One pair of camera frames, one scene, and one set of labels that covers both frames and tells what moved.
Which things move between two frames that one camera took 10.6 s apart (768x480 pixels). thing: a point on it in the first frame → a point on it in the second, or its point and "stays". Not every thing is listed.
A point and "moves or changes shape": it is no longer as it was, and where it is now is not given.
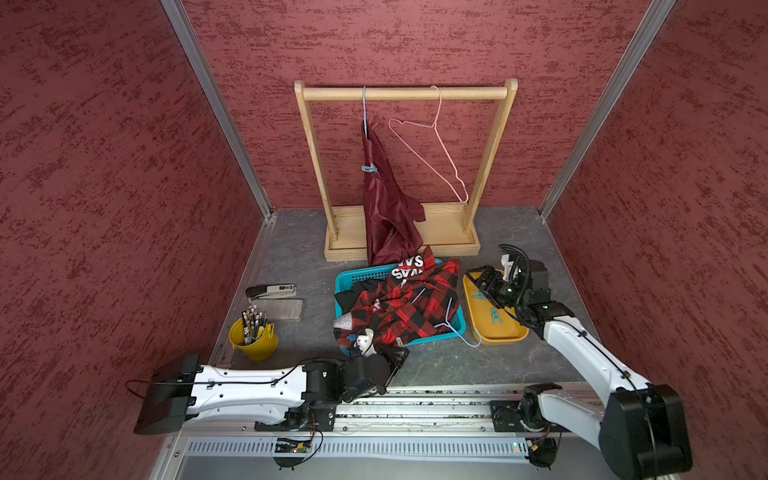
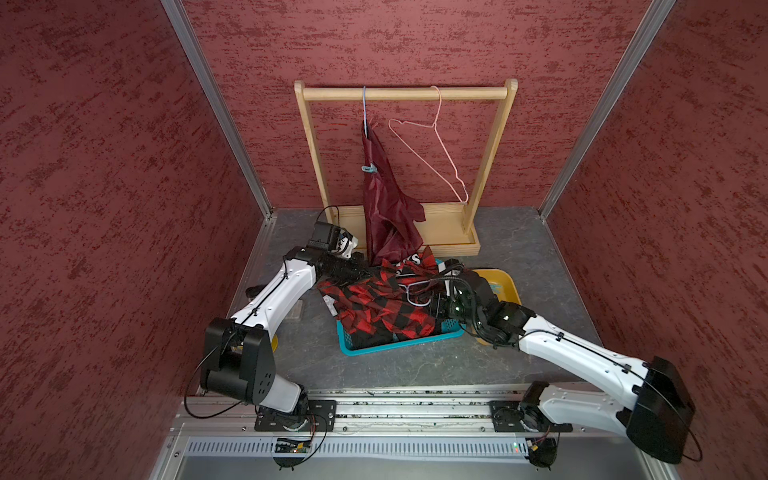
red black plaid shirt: x=418 y=299 moves or changes shape
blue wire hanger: x=447 y=322 → x=408 y=294
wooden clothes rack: x=448 y=229 stays
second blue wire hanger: x=364 y=113 stays
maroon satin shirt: x=391 y=215 stays
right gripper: x=487 y=289 → x=441 y=311
